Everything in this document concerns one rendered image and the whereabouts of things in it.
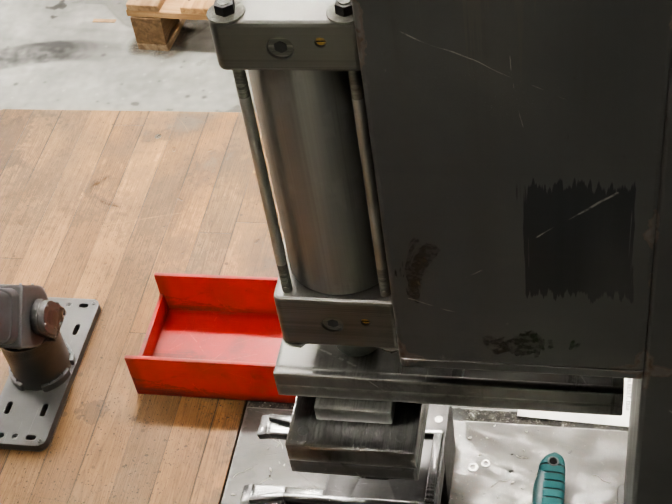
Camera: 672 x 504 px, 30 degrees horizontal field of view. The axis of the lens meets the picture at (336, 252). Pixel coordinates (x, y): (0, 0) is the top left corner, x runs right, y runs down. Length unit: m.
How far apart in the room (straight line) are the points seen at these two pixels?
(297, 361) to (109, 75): 2.40
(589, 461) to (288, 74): 0.61
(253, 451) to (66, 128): 0.60
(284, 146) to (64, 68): 2.62
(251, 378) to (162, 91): 2.00
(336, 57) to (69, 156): 0.96
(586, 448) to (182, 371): 0.41
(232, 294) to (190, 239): 0.14
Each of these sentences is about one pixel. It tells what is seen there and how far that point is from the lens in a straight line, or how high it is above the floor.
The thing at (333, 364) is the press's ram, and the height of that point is 1.18.
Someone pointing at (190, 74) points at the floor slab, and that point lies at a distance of 3.25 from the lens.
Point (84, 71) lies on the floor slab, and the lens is 3.36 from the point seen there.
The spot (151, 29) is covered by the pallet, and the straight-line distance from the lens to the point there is 3.32.
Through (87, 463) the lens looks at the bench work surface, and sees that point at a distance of 1.31.
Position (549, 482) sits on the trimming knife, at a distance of 1.19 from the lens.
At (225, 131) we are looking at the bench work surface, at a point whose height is 0.90.
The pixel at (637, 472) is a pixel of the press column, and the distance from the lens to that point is 0.96.
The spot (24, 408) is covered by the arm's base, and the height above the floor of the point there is 0.91.
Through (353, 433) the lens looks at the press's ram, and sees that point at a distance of 0.96.
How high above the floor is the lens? 1.92
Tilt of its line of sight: 45 degrees down
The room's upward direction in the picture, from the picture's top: 10 degrees counter-clockwise
